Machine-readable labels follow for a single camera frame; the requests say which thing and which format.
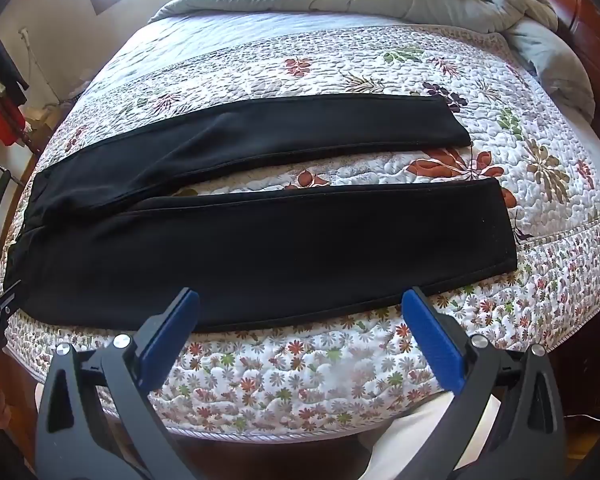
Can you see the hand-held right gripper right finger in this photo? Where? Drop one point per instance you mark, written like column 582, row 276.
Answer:
column 432, row 341

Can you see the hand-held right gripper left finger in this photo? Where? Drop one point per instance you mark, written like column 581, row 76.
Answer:
column 167, row 341

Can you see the black pants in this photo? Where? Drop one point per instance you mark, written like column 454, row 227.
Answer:
column 280, row 240

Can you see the person's white clothing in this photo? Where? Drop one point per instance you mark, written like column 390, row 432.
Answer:
column 405, row 440

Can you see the floral quilted bedspread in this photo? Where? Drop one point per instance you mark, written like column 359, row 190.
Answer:
column 330, row 370

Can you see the red bag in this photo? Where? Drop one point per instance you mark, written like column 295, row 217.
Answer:
column 5, row 122

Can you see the cardboard box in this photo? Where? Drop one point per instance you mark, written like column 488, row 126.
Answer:
column 42, row 126

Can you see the dark hanging garment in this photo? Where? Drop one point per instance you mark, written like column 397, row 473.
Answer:
column 0, row 67

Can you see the light blue comforter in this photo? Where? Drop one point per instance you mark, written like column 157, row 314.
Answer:
column 430, row 0

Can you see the wooden headboard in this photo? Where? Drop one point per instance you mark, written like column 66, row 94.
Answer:
column 587, row 35

